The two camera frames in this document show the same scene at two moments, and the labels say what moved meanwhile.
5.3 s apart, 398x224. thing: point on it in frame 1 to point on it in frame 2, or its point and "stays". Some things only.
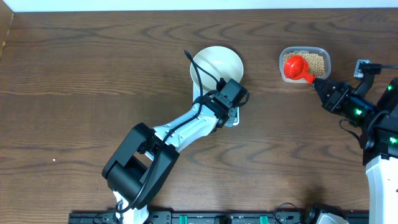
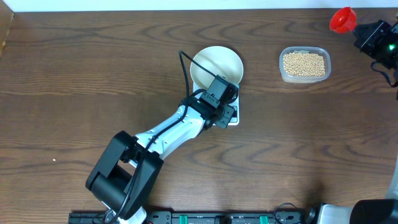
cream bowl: x=221 y=61 stays
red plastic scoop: x=296 y=66 to x=344 y=20
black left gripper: x=224 y=124 stays
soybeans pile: x=315 y=62 stays
